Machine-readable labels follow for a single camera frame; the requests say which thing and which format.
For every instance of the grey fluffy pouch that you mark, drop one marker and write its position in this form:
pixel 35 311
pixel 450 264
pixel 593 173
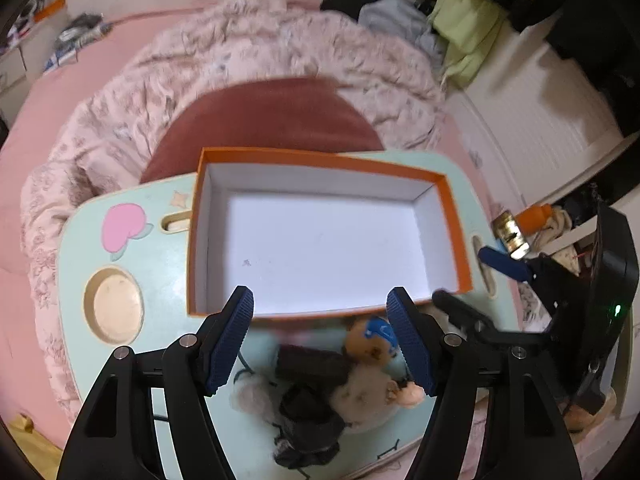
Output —
pixel 366 401

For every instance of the grey clothes pile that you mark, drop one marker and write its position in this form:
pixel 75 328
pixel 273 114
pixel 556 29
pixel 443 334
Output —
pixel 403 20

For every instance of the plush doll blue hat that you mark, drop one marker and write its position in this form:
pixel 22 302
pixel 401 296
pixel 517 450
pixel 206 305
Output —
pixel 371 341

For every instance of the pink crumpled blanket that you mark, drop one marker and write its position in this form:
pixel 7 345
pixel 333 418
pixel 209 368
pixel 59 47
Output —
pixel 110 137

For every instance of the black fabric item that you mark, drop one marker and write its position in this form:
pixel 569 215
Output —
pixel 309 429

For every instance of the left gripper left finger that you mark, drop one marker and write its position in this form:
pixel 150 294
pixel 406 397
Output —
pixel 114 434

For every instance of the orange bottle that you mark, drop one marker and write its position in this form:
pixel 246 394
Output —
pixel 534 218

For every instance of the yellow-green hanging garment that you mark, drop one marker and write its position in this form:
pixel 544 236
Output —
pixel 470 28

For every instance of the white drawer cabinet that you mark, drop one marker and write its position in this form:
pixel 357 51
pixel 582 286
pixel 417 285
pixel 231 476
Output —
pixel 15 81

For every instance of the orange cardboard box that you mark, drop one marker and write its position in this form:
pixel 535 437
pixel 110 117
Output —
pixel 317 235

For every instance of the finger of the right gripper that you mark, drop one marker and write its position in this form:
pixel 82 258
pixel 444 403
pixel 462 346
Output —
pixel 472 322
pixel 516 270

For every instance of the yellow cloth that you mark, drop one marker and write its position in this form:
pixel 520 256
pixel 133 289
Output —
pixel 44 455

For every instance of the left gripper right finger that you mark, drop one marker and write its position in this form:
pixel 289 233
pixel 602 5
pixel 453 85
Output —
pixel 525 436

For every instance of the dark red cushion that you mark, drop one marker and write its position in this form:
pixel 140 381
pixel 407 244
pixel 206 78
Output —
pixel 304 114

